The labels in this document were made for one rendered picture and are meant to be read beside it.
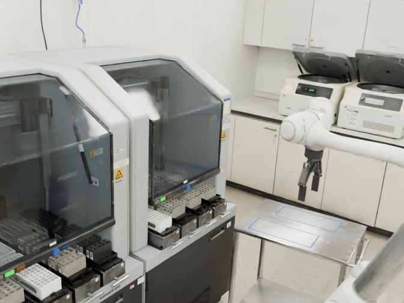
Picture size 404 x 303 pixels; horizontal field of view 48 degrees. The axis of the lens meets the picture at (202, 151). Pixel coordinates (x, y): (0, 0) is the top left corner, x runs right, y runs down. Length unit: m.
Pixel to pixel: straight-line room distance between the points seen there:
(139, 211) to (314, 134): 0.99
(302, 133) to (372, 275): 0.55
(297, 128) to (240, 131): 3.06
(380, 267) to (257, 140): 3.09
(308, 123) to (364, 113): 2.48
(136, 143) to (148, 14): 1.77
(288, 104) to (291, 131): 2.74
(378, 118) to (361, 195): 0.71
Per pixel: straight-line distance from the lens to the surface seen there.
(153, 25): 3.79
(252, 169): 4.78
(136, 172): 2.19
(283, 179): 4.63
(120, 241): 2.27
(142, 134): 2.16
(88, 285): 2.08
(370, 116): 4.17
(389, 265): 1.72
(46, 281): 2.01
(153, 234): 2.41
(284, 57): 5.10
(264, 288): 2.98
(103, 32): 3.42
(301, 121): 1.72
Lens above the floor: 1.99
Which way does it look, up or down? 19 degrees down
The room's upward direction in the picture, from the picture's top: 3 degrees clockwise
